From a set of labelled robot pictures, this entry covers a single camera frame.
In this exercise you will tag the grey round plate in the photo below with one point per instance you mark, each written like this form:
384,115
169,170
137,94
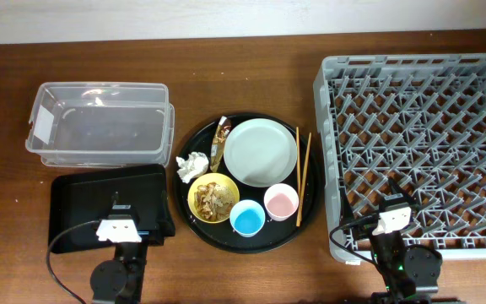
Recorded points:
260,152

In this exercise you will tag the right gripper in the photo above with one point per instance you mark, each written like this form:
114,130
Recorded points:
395,201

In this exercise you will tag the clear plastic bin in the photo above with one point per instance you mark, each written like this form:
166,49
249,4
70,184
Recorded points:
101,124

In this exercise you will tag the yellow bowl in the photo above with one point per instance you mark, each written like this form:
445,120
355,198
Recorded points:
205,179

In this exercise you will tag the blue cup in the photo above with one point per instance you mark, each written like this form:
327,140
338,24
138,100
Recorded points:
247,218

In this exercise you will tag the gold snack wrapper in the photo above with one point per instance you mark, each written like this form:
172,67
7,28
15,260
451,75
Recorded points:
217,149

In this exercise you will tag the grey dishwasher rack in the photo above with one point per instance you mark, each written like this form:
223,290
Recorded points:
419,119

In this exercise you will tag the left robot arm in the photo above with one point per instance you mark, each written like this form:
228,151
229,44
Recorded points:
120,279

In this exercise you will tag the food scraps in bowl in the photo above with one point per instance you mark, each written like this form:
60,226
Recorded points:
213,202

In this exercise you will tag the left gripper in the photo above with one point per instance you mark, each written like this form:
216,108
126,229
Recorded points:
152,236

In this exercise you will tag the black rectangular tray bin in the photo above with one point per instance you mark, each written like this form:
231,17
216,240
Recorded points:
82,197

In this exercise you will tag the crumpled white napkin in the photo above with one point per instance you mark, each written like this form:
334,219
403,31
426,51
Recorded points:
194,166

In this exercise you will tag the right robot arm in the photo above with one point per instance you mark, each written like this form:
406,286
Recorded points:
410,272

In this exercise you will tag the round black serving tray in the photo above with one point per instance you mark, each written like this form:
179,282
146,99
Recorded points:
222,235

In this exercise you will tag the pink cup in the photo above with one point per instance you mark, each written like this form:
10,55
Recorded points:
281,201

